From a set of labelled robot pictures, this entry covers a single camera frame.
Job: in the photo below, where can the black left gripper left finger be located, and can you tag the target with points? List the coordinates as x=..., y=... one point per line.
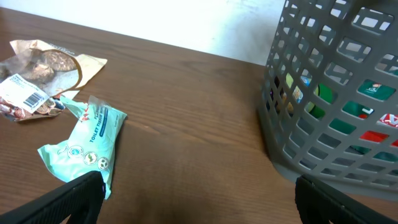
x=78, y=201

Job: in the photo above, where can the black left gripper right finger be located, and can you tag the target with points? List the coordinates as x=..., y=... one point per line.
x=319, y=203

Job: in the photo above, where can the green red coffee sachet bag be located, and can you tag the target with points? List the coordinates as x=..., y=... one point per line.
x=367, y=123

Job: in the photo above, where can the mint toilet tissue wipes pack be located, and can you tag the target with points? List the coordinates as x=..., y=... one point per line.
x=91, y=145

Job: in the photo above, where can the grey plastic slotted basket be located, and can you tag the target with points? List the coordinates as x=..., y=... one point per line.
x=339, y=44

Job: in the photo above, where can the beige mushroom snack pouch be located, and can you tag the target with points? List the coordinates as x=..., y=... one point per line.
x=34, y=79

